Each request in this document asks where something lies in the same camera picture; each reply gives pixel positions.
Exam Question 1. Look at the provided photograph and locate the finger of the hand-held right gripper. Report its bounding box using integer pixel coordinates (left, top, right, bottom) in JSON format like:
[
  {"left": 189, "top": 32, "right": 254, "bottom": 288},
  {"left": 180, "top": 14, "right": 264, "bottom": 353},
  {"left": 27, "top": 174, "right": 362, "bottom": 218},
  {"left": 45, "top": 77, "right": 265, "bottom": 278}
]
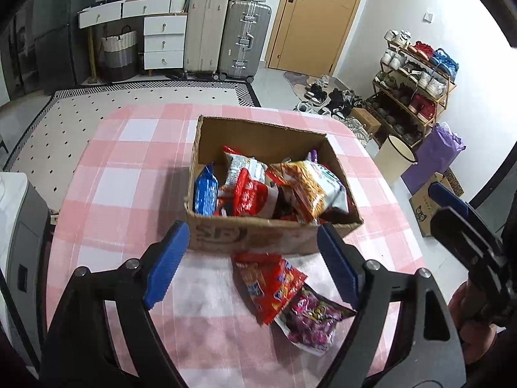
[
  {"left": 430, "top": 207, "right": 503, "bottom": 267},
  {"left": 429, "top": 182, "right": 503, "bottom": 247}
]

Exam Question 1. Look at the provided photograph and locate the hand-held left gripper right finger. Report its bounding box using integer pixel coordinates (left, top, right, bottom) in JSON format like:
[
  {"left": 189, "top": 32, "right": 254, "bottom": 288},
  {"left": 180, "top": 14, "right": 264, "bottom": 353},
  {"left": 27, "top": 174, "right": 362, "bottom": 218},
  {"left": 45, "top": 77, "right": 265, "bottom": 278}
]
[{"left": 317, "top": 222, "right": 469, "bottom": 388}]

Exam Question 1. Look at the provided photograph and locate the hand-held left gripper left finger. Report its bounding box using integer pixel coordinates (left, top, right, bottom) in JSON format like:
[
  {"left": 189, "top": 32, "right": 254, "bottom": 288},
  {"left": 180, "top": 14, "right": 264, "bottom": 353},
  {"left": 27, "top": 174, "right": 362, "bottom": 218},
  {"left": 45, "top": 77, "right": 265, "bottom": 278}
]
[{"left": 38, "top": 221, "right": 191, "bottom": 388}]

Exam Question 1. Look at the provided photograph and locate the purple snack bag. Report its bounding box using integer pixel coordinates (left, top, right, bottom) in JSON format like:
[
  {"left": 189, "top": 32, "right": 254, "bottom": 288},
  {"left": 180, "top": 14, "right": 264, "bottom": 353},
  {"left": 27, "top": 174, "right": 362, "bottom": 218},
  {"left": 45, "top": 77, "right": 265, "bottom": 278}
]
[{"left": 275, "top": 285, "right": 358, "bottom": 357}]

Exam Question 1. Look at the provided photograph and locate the small red snack packet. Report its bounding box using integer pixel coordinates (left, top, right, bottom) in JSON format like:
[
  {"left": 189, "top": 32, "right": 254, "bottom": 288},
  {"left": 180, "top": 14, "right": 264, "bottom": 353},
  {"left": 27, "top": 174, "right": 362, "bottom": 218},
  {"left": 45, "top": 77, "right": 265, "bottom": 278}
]
[{"left": 232, "top": 252, "right": 308, "bottom": 326}]

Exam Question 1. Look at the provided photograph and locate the brown cardboard box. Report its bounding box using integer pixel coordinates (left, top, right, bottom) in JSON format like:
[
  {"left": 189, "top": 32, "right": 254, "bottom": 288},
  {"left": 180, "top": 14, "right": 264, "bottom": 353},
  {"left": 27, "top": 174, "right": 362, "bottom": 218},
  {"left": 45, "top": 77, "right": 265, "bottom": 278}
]
[{"left": 185, "top": 115, "right": 364, "bottom": 253}]

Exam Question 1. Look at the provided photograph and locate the orange noodle snack bag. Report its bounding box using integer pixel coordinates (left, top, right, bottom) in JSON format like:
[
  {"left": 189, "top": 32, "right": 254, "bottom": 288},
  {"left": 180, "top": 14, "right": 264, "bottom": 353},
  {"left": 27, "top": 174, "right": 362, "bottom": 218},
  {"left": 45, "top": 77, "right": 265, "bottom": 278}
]
[{"left": 267, "top": 160, "right": 350, "bottom": 225}]

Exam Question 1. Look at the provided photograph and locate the blue snack packet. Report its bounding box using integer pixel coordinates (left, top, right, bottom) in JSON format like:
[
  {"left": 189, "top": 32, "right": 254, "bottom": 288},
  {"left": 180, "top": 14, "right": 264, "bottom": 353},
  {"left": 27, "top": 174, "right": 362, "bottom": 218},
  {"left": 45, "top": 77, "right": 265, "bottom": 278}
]
[{"left": 194, "top": 164, "right": 219, "bottom": 216}]

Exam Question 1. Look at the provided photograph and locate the red and white snack packet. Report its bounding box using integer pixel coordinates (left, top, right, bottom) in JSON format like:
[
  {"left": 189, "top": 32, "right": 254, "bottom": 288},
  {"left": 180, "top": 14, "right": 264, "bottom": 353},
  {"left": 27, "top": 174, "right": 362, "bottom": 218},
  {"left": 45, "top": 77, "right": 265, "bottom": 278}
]
[{"left": 232, "top": 168, "right": 279, "bottom": 217}]

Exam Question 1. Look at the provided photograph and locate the white and red snack bag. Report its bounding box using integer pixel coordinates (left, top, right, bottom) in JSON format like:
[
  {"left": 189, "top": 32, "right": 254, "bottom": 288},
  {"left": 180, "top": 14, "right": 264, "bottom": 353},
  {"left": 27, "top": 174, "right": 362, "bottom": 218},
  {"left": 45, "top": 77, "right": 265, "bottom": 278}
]
[{"left": 221, "top": 145, "right": 267, "bottom": 189}]

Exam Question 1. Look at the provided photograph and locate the person's right hand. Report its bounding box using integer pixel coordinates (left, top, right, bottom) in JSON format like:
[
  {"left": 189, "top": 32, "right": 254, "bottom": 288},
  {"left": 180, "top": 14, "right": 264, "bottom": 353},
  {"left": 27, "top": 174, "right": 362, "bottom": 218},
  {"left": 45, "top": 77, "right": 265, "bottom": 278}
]
[{"left": 446, "top": 283, "right": 499, "bottom": 366}]

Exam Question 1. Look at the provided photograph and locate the printed cardboard box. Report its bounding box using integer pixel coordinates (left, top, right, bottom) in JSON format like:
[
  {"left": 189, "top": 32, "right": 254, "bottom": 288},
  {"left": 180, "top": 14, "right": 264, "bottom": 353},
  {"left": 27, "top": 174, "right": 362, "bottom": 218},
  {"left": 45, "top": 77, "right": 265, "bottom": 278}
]
[{"left": 409, "top": 167, "right": 465, "bottom": 238}]

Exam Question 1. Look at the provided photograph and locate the purple paper bag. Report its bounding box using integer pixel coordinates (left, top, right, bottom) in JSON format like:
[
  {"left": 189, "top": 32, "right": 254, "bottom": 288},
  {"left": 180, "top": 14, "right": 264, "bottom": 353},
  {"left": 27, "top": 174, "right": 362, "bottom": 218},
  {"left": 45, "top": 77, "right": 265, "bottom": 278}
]
[{"left": 401, "top": 123, "right": 466, "bottom": 195}]

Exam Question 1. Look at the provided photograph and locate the white bin with dark rim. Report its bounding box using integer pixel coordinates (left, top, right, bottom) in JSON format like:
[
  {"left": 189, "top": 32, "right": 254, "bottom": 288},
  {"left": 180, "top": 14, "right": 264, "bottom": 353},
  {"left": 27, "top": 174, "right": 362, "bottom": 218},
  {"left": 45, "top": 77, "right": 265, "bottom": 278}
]
[{"left": 374, "top": 135, "right": 418, "bottom": 189}]

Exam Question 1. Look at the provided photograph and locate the wooden shoe rack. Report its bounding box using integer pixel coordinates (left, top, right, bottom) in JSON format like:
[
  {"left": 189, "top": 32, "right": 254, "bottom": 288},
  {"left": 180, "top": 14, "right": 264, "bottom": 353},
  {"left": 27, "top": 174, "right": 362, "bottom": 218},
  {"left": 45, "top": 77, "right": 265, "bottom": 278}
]
[{"left": 365, "top": 30, "right": 459, "bottom": 148}]

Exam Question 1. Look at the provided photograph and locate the pink checked tablecloth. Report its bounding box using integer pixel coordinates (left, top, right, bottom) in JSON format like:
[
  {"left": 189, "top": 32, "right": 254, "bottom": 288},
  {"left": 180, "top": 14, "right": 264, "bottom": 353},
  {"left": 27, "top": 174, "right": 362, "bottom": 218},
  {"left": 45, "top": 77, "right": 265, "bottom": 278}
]
[{"left": 44, "top": 103, "right": 425, "bottom": 388}]

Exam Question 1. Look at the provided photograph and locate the small cardboard box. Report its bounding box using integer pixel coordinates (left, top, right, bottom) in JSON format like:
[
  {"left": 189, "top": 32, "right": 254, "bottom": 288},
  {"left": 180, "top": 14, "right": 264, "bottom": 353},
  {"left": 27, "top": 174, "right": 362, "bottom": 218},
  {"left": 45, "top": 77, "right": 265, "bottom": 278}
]
[{"left": 349, "top": 107, "right": 382, "bottom": 136}]

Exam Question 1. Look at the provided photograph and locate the grey appliance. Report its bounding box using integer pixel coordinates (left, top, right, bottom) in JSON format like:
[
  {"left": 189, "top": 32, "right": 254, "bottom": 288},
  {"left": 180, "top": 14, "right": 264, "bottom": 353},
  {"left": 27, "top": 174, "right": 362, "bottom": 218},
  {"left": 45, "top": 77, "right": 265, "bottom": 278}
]
[{"left": 0, "top": 172, "right": 51, "bottom": 360}]

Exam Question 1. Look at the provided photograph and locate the pile of shoes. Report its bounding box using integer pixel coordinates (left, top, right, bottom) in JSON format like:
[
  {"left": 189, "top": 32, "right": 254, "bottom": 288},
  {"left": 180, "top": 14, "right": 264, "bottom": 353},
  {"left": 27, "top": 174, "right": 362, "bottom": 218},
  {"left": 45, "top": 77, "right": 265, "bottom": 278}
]
[{"left": 295, "top": 75, "right": 380, "bottom": 146}]

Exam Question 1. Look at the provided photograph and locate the patterned floor rug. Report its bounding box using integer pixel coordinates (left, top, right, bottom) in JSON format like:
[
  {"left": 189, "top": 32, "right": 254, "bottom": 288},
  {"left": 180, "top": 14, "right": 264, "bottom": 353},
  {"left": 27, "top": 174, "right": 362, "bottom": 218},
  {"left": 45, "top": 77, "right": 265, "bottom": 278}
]
[{"left": 2, "top": 81, "right": 263, "bottom": 211}]

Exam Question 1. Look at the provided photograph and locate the grey door mat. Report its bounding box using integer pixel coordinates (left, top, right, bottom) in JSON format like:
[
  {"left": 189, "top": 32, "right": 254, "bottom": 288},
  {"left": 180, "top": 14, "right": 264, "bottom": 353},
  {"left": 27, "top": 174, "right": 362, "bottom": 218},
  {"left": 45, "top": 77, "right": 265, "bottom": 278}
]
[{"left": 283, "top": 70, "right": 324, "bottom": 102}]

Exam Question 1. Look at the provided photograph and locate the wooden door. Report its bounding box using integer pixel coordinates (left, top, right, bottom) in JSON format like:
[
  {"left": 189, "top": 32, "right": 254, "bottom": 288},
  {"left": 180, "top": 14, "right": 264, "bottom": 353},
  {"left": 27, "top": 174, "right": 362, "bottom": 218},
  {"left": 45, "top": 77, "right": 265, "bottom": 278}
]
[{"left": 267, "top": 0, "right": 370, "bottom": 77}]

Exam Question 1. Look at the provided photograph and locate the woven laundry basket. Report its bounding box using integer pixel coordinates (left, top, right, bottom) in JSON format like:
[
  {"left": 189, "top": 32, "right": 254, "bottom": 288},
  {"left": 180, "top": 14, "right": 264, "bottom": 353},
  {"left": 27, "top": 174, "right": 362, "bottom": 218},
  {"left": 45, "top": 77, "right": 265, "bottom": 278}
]
[{"left": 99, "top": 24, "right": 139, "bottom": 82}]

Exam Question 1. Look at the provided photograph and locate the white drawer desk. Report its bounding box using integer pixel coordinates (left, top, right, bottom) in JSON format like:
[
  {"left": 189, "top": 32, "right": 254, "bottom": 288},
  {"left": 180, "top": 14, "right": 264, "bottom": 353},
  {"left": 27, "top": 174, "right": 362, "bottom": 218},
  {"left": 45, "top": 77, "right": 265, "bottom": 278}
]
[{"left": 78, "top": 0, "right": 190, "bottom": 77}]

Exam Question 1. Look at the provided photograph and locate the beige suitcase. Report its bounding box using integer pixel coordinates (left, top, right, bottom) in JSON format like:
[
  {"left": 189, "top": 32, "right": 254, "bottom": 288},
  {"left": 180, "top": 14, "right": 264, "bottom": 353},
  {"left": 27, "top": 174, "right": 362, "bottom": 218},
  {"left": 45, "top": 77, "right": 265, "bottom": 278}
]
[{"left": 184, "top": 0, "right": 230, "bottom": 79}]

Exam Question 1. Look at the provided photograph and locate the grey refrigerator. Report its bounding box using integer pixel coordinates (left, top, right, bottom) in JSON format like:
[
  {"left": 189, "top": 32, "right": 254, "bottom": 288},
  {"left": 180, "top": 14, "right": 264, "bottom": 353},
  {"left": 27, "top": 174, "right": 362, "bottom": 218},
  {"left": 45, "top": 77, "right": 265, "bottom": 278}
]
[{"left": 32, "top": 0, "right": 95, "bottom": 92}]

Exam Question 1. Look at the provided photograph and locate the grey aluminium suitcase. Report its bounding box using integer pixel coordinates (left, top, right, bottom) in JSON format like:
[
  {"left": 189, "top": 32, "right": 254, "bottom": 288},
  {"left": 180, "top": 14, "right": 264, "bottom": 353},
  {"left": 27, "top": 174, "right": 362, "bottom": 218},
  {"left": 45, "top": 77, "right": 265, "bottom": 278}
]
[{"left": 218, "top": 0, "right": 272, "bottom": 83}]

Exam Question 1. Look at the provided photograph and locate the dark glass cabinet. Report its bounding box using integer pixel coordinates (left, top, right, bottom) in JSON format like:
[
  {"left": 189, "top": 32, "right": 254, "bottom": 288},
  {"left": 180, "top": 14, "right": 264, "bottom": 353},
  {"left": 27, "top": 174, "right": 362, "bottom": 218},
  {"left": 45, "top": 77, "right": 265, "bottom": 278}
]
[{"left": 8, "top": 8, "right": 41, "bottom": 98}]

